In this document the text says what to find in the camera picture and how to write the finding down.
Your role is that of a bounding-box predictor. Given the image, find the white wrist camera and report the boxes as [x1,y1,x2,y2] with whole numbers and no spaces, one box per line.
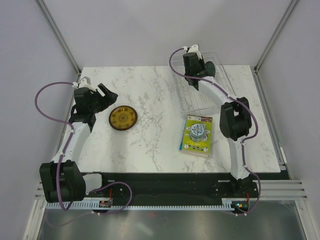
[183,44,203,60]
[72,76,97,92]

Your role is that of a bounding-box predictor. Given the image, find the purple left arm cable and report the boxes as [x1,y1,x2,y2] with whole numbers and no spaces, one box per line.
[34,81,133,228]

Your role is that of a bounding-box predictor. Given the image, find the yellow brown patterned plate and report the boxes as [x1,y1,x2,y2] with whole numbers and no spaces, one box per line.
[108,105,138,131]

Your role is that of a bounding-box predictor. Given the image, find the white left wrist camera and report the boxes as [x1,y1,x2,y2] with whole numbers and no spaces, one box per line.
[72,76,97,92]

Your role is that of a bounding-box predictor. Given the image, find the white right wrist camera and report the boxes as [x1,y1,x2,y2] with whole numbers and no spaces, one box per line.
[183,44,203,60]

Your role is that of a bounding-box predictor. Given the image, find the dark green plate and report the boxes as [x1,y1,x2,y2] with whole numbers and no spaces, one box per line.
[205,61,216,77]

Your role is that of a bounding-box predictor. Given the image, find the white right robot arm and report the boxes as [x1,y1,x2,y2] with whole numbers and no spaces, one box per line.
[183,51,256,197]

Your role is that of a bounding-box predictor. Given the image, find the green cover book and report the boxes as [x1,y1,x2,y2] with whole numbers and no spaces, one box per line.
[179,114,214,157]

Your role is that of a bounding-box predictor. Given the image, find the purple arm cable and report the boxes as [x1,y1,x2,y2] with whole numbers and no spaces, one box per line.
[34,81,133,228]
[168,46,262,217]

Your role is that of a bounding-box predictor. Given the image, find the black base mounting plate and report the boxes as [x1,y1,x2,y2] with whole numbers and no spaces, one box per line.
[81,171,258,212]

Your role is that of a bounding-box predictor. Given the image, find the white slotted cable duct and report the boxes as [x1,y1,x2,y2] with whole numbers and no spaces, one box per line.
[46,198,251,211]

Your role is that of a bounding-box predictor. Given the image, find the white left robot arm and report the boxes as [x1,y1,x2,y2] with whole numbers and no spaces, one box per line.
[39,81,118,209]

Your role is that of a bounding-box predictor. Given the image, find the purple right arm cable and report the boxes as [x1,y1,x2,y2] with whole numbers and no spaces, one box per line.
[168,46,262,217]

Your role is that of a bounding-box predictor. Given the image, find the white wire dish rack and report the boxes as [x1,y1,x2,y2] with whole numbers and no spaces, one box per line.
[168,50,237,116]

